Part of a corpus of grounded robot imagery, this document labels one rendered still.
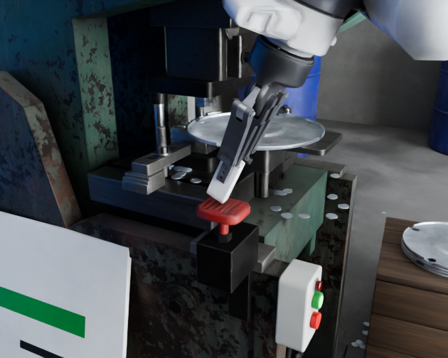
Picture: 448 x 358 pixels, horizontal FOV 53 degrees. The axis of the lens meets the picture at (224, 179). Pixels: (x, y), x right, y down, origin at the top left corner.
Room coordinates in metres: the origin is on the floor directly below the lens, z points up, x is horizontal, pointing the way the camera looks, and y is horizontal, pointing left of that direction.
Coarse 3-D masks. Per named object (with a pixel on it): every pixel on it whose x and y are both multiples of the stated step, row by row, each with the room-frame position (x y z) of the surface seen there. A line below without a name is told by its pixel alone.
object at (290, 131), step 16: (192, 128) 0.93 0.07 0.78; (208, 128) 0.93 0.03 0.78; (224, 128) 0.93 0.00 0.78; (272, 128) 0.91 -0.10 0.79; (288, 128) 0.93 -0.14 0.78; (304, 128) 0.93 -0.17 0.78; (320, 128) 0.93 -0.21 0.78; (272, 144) 0.81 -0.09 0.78; (288, 144) 0.81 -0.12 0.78; (304, 144) 0.81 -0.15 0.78
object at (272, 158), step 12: (336, 132) 0.91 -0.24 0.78; (312, 144) 0.82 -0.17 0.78; (324, 144) 0.82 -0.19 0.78; (252, 156) 0.87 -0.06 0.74; (264, 156) 0.86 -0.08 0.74; (276, 156) 0.90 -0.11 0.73; (252, 168) 0.87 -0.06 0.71; (264, 168) 0.86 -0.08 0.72; (276, 168) 0.90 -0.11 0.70; (264, 180) 0.86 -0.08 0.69; (276, 180) 0.90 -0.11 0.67; (264, 192) 0.86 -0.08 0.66
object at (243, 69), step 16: (176, 32) 0.93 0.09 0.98; (192, 32) 0.91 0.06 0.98; (208, 32) 0.89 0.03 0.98; (224, 32) 0.88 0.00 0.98; (240, 32) 0.96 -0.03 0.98; (176, 48) 0.93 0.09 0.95; (192, 48) 0.91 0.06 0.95; (208, 48) 0.89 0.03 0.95; (224, 48) 0.89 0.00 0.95; (240, 48) 0.89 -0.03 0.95; (176, 64) 0.93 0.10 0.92; (192, 64) 0.91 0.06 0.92; (208, 64) 0.89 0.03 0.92; (224, 64) 0.89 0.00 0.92; (240, 64) 0.89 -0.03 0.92
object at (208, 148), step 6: (192, 120) 1.01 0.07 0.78; (198, 120) 1.01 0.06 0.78; (174, 126) 0.95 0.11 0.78; (174, 132) 0.94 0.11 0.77; (186, 132) 0.92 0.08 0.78; (174, 138) 0.94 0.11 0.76; (180, 138) 0.93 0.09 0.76; (186, 138) 0.92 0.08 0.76; (192, 138) 0.91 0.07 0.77; (192, 144) 0.91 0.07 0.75; (198, 144) 0.91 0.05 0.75; (204, 144) 0.90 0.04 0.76; (192, 150) 0.91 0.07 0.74; (198, 150) 0.91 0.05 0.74; (204, 150) 0.90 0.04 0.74; (210, 150) 0.91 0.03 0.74
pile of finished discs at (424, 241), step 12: (408, 228) 1.23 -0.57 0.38; (420, 228) 1.24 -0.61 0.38; (432, 228) 1.24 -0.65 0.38; (444, 228) 1.24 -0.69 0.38; (408, 240) 1.16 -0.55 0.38; (420, 240) 1.16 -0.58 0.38; (432, 240) 1.16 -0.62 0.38; (444, 240) 1.15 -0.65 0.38; (408, 252) 1.11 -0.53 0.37; (420, 252) 1.09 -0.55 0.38; (432, 252) 1.10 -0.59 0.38; (444, 252) 1.09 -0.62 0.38; (420, 264) 1.07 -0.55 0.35; (432, 264) 1.05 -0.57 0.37; (444, 264) 1.03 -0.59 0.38; (444, 276) 1.01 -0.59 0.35
